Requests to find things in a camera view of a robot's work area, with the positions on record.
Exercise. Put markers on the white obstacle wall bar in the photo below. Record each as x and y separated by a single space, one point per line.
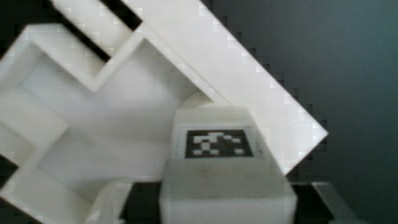
229 70

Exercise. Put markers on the white chair seat part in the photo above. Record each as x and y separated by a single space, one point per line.
94 80

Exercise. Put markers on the white chair leg with tag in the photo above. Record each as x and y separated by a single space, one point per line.
224 187

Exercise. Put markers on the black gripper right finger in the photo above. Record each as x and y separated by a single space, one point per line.
343 215

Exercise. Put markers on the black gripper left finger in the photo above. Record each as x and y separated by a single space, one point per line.
108 203

